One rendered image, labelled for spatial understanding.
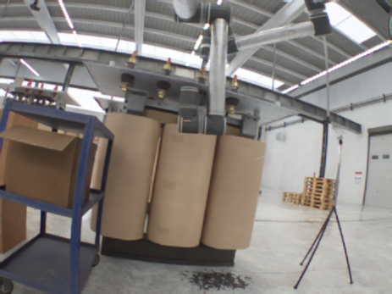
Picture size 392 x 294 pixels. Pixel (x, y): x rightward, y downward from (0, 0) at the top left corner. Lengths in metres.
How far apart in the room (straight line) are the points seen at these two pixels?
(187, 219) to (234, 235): 0.40
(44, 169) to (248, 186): 1.37
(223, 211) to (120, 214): 0.75
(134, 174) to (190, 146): 0.44
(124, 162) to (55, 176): 0.72
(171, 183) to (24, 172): 0.98
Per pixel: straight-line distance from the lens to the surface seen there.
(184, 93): 1.26
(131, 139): 1.53
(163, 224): 1.60
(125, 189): 1.54
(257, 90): 11.38
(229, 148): 1.68
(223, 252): 1.93
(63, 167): 0.90
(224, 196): 1.67
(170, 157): 1.55
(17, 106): 1.02
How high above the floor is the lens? 0.77
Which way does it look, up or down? 6 degrees up
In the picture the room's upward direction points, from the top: 9 degrees clockwise
